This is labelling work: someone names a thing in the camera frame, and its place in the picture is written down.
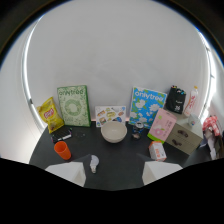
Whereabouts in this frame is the orange plastic cup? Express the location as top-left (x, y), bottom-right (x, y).
top-left (53, 140), bottom-right (72, 161)

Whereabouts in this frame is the white cup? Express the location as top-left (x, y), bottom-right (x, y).
top-left (188, 114), bottom-right (200, 128)

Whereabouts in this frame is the small orange white carton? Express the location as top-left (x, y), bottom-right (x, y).
top-left (148, 140), bottom-right (167, 163)

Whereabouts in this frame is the white light bulb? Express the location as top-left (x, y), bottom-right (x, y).
top-left (89, 154), bottom-right (100, 174)

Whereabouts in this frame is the black keypad device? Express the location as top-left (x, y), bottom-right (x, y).
top-left (50, 126), bottom-right (74, 144)

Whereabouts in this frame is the small dark jar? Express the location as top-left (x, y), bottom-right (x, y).
top-left (131, 121), bottom-right (145, 141)

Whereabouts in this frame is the pink flower box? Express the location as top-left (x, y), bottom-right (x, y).
top-left (147, 107), bottom-right (178, 144)

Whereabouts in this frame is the beige drawer box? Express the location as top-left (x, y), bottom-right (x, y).
top-left (165, 113), bottom-right (204, 156)

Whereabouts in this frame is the beige ceramic bowl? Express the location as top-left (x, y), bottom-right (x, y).
top-left (100, 120), bottom-right (128, 144)

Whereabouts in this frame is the yellow chips bag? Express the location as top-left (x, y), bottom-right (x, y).
top-left (36, 96), bottom-right (65, 134)

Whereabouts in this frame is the blue onlytree flower box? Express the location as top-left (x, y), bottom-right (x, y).
top-left (128, 86), bottom-right (168, 130)

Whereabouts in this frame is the green onlytree box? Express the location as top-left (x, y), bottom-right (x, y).
top-left (56, 84), bottom-right (92, 128)

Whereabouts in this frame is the white sticker card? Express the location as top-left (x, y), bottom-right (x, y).
top-left (94, 105), bottom-right (127, 128)

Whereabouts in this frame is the red white packet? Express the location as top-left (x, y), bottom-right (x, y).
top-left (202, 115), bottom-right (224, 137)

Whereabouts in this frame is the black pen holder bag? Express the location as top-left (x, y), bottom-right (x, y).
top-left (165, 85), bottom-right (187, 115)

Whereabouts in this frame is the white orange bottle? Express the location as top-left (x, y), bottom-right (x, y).
top-left (183, 85), bottom-right (199, 118)

